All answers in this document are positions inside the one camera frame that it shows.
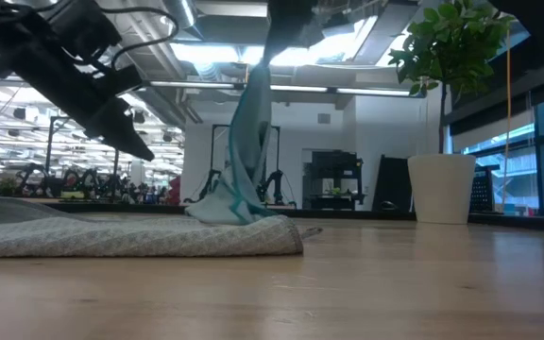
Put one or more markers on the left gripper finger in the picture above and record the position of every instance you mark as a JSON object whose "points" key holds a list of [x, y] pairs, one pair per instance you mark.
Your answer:
{"points": [[121, 134]]}

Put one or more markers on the black background robot workstation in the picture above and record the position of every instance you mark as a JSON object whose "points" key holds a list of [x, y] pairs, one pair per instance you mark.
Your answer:
{"points": [[83, 181], [277, 186]]}

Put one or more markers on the black shelf unit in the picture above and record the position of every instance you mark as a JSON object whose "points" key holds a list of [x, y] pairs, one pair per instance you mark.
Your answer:
{"points": [[335, 170]]}

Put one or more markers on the linear ceiling light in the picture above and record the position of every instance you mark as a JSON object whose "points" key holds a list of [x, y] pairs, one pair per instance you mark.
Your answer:
{"points": [[300, 88]]}

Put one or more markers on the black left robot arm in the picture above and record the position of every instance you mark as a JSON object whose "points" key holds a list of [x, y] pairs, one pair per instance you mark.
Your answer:
{"points": [[88, 28]]}

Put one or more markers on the grey wall vent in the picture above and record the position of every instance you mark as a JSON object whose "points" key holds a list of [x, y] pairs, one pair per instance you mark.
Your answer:
{"points": [[324, 118]]}

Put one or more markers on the green leafy potted tree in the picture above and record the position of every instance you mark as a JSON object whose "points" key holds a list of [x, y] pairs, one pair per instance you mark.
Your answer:
{"points": [[451, 47]]}

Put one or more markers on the black computer mouse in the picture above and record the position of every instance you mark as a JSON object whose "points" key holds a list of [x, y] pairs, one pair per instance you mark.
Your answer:
{"points": [[388, 206]]}

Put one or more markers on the silver ceiling duct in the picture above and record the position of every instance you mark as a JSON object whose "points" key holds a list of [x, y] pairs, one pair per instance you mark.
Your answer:
{"points": [[180, 11]]}

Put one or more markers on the black aluminium table frame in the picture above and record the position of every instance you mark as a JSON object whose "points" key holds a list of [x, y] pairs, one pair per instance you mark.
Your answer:
{"points": [[347, 214]]}

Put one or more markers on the white plant pot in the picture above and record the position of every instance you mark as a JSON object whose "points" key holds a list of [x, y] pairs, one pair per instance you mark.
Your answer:
{"points": [[442, 189]]}

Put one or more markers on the grey waffle microfiber towel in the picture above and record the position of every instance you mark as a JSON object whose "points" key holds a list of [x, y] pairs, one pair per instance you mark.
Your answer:
{"points": [[135, 236]]}

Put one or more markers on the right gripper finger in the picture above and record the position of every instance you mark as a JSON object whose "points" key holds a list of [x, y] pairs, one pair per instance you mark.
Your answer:
{"points": [[283, 23], [312, 23]]}

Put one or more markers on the red background object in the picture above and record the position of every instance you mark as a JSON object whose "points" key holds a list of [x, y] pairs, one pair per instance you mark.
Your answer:
{"points": [[175, 191]]}

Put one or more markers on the small background plant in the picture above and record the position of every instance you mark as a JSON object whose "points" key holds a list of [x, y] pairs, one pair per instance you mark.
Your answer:
{"points": [[7, 186]]}

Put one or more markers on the black perforated crate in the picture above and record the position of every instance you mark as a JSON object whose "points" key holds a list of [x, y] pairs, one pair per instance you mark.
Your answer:
{"points": [[482, 189]]}

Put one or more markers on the black leaning board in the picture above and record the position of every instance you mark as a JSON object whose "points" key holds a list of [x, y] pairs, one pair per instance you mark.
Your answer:
{"points": [[392, 181]]}

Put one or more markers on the light blue teal-trimmed microfiber towel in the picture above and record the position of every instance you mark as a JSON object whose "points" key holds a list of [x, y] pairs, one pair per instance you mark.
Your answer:
{"points": [[248, 141]]}

